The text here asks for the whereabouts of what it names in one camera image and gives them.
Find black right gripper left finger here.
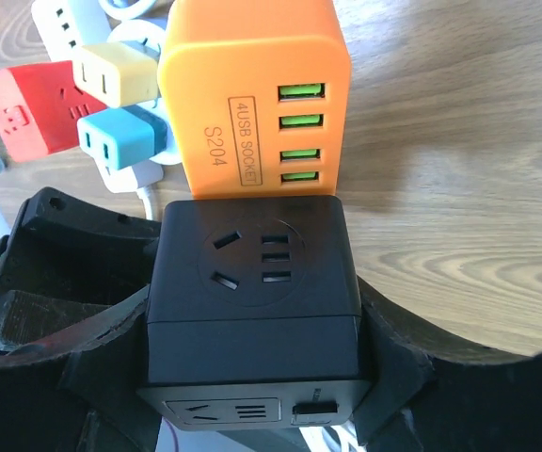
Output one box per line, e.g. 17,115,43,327
0,288,158,451

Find black cube socket adapter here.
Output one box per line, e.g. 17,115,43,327
138,196,372,430

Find teal plug adapter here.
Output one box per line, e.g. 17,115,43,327
76,105,168,170

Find red cube socket adapter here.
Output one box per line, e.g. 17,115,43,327
0,60,106,163

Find orange USB power strip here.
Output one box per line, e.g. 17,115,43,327
158,0,351,199

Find light blue round socket base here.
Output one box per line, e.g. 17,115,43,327
107,18,182,166

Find white power strip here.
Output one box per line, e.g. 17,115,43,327
31,0,163,196

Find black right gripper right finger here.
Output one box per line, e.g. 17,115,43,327
354,281,542,451

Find yellow plug adapter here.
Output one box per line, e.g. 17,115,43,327
72,40,160,108

